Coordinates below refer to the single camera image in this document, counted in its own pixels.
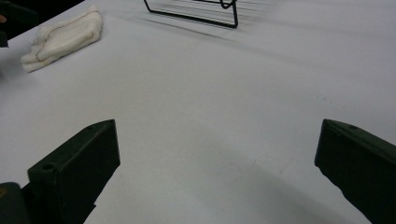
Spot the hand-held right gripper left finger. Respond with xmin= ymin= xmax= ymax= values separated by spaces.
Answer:
xmin=21 ymin=119 xmax=121 ymax=224

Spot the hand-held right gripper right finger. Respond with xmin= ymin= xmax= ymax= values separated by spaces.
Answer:
xmin=314 ymin=119 xmax=396 ymax=224

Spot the white towel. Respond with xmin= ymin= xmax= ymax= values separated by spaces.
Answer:
xmin=21 ymin=4 xmax=104 ymax=74

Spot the black wire rack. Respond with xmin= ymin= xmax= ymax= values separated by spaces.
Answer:
xmin=143 ymin=0 xmax=239 ymax=30

